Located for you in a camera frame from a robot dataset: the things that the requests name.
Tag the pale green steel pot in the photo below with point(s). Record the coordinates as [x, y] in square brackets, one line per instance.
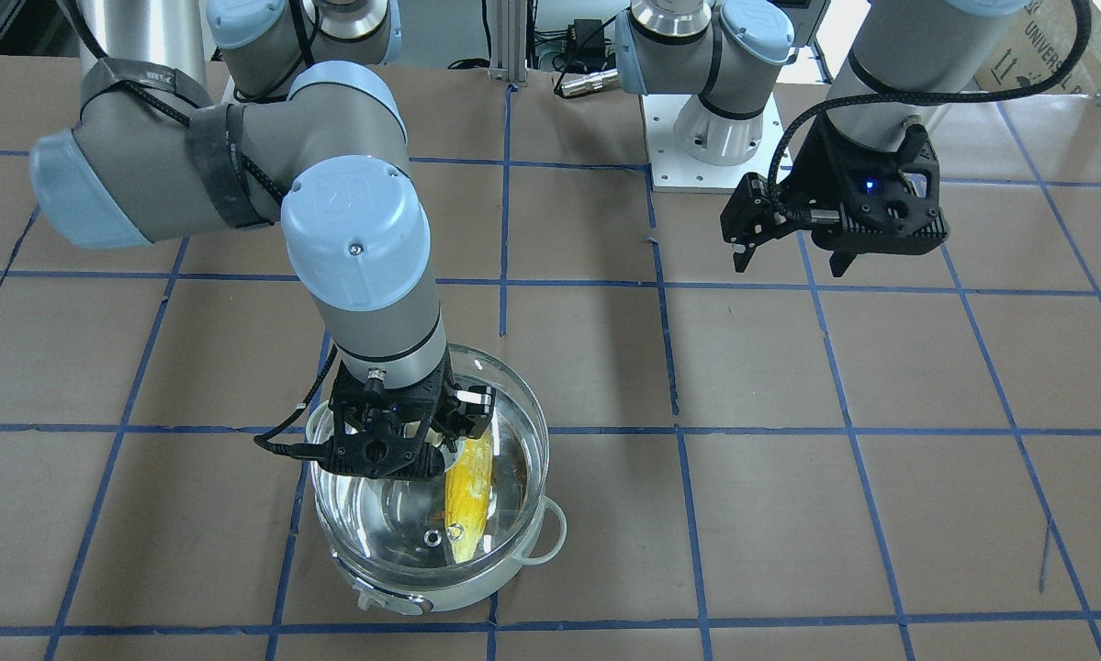
[477, 578]

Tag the cardboard box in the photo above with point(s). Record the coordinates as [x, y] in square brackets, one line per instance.
[1036, 44]

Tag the glass pot lid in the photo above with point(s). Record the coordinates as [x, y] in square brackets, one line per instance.
[516, 404]

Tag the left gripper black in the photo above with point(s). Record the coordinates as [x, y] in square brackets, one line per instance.
[814, 173]

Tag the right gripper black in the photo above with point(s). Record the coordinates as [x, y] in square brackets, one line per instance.
[474, 408]

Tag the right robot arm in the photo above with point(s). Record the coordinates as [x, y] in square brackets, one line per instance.
[311, 139]

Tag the yellow corn cob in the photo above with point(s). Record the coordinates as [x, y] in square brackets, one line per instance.
[467, 491]

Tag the aluminium frame post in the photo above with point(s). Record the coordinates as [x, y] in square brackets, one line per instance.
[509, 23]

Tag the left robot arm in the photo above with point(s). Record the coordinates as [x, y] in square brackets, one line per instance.
[907, 64]

